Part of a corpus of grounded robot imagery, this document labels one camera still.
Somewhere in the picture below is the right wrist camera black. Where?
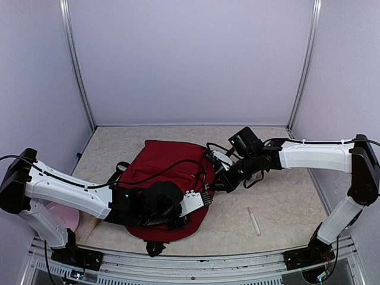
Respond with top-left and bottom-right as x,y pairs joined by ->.
204,148 -> 233,170

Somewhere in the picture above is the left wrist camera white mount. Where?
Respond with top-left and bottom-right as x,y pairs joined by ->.
179,190 -> 213,217

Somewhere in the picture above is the dark red student backpack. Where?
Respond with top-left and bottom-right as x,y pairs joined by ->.
105,140 -> 215,257

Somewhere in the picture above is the aluminium corner post right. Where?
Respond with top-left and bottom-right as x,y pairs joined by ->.
286,0 -> 322,133

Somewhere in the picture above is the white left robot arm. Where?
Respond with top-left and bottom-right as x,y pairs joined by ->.
1,148 -> 201,264

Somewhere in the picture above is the aluminium front frame rail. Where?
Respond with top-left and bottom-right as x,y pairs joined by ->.
16,236 -> 369,284

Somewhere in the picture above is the aluminium corner post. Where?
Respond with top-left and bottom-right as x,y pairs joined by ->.
286,0 -> 322,133
59,0 -> 97,134

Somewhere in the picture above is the aluminium corner post left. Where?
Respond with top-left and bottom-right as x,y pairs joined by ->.
59,0 -> 97,134

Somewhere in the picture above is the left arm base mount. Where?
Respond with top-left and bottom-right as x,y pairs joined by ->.
51,228 -> 103,271

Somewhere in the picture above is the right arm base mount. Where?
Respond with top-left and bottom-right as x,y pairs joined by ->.
283,223 -> 335,270

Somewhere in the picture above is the pink capped pen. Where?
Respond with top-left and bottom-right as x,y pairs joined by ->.
247,207 -> 261,236

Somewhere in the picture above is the pink plastic plate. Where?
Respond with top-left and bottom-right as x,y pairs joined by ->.
46,202 -> 80,232

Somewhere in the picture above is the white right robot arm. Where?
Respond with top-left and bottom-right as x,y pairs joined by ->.
204,127 -> 379,264

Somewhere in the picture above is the yellow capped clear tube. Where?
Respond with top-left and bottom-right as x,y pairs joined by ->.
80,218 -> 101,243

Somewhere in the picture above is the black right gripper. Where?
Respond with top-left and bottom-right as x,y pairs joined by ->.
210,152 -> 259,192

